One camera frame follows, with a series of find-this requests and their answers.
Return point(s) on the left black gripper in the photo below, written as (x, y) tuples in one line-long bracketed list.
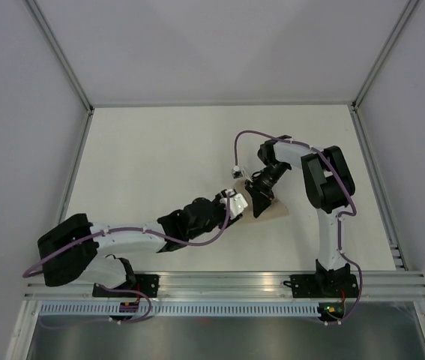
[(216, 202)]

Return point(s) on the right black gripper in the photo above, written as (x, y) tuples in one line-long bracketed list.
[(261, 199)]

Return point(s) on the beige cloth napkin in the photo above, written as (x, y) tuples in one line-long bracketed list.
[(276, 210)]

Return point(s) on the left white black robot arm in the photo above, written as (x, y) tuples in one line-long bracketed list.
[(78, 249)]

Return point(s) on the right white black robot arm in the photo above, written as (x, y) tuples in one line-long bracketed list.
[(329, 188)]

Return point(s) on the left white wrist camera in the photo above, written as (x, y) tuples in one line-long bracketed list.
[(234, 201)]

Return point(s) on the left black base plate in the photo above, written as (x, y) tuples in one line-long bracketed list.
[(147, 284)]

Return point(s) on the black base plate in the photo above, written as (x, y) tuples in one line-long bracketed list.
[(147, 284), (307, 286)]

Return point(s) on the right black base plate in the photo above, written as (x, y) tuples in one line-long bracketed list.
[(307, 286)]

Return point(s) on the right aluminium frame post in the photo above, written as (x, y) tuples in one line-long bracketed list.
[(391, 41)]

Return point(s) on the aluminium frame post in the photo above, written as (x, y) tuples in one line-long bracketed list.
[(46, 30), (391, 41)]

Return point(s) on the white slotted cable duct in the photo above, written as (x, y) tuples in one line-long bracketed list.
[(182, 308)]

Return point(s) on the aluminium mounting rail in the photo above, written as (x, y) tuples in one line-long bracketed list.
[(377, 286)]

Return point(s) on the left aluminium frame post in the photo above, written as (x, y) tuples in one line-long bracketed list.
[(46, 30)]

